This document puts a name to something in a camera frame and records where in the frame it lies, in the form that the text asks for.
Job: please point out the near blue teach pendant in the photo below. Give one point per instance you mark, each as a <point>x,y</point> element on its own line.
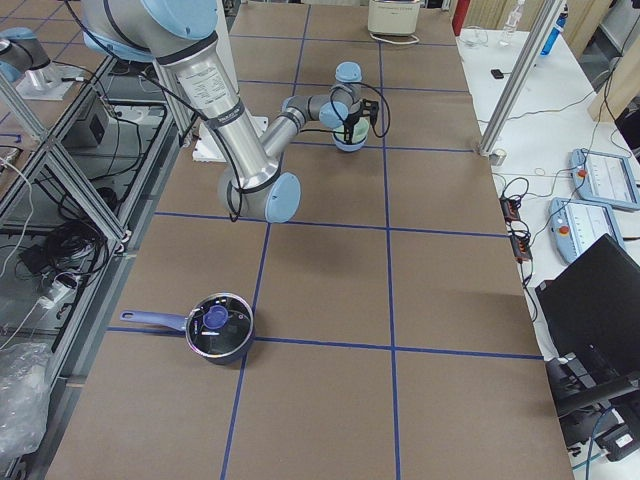
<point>577,224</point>

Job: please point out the blue saucepan with lid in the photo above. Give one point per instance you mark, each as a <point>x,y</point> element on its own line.
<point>220,328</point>

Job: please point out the far blue teach pendant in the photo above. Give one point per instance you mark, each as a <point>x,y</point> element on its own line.
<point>603,177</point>

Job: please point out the aluminium frame post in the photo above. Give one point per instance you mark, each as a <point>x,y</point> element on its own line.
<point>542,26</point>

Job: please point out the black laptop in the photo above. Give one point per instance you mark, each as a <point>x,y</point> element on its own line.
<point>595,302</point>

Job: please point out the green bowl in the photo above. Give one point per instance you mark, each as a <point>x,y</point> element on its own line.
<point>359,134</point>

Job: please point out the blue teach pendant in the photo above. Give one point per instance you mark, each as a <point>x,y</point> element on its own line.
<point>577,224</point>
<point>603,177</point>

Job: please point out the clear plastic bottle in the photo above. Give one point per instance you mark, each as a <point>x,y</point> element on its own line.
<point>511,23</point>

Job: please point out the blue bowl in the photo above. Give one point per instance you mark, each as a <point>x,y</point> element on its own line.
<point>349,147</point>

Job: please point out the white chrome toaster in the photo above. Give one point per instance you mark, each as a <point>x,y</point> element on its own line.
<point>393,22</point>

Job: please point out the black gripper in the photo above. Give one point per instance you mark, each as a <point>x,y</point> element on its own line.
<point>351,121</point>

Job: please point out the crumpled plastic bag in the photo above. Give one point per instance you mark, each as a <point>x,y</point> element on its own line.
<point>25,396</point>

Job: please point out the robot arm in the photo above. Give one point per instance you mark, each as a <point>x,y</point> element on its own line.
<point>181,36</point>

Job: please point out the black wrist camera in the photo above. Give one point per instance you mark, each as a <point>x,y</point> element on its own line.
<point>370,110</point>

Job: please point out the blue water bottle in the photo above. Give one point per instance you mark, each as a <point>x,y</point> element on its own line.
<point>555,32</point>

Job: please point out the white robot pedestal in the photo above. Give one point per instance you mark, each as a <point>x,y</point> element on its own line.
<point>207,74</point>

